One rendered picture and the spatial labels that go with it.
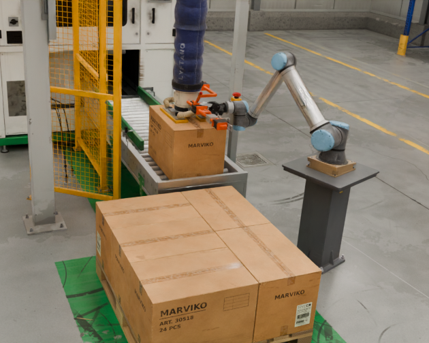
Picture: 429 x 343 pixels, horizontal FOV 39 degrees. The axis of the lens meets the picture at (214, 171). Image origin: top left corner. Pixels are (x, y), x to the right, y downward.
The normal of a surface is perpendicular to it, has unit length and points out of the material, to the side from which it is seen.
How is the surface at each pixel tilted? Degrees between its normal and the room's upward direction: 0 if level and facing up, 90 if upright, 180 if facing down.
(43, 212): 90
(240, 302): 90
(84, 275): 0
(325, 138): 89
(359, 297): 0
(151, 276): 0
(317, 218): 90
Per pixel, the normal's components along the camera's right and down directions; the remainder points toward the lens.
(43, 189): 0.40, 0.38
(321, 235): -0.71, 0.23
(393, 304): 0.07, -0.92
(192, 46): 0.18, 0.17
